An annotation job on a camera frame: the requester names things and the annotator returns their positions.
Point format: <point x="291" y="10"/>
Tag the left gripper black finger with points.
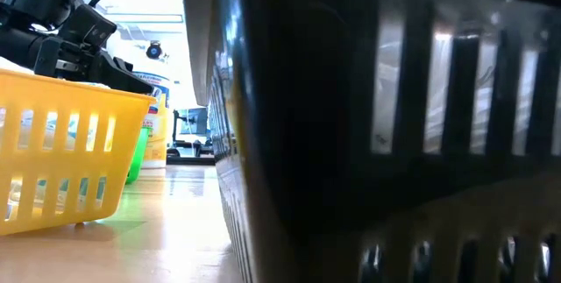
<point x="127" y="79"/>

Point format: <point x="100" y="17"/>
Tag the yellow plastic basket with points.
<point x="122" y="143"/>

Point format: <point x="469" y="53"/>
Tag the blue white bagged toothbrush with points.
<point x="61" y="195"/>

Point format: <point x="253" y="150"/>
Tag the black plastic basket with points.
<point x="307" y="143"/>

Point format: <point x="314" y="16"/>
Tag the clear bag of cotton balls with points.
<point x="438" y="99"/>
<point x="385" y="99"/>

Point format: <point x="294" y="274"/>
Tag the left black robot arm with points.
<point x="30" y="24"/>

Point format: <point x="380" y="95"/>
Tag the black round fixture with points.
<point x="154" y="50"/>

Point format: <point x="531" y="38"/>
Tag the yellow Lysol wipes canister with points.
<point x="158" y="134"/>

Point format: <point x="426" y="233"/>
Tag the green plastic basket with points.
<point x="138" y="156"/>

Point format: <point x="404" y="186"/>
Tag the monitor on stand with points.
<point x="193" y="125"/>

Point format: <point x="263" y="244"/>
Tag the grey slanted beam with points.
<point x="197" y="33"/>

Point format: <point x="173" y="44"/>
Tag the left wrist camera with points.
<point x="87" y="26"/>

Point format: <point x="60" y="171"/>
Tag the black aluminium table frame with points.
<point x="188" y="160"/>

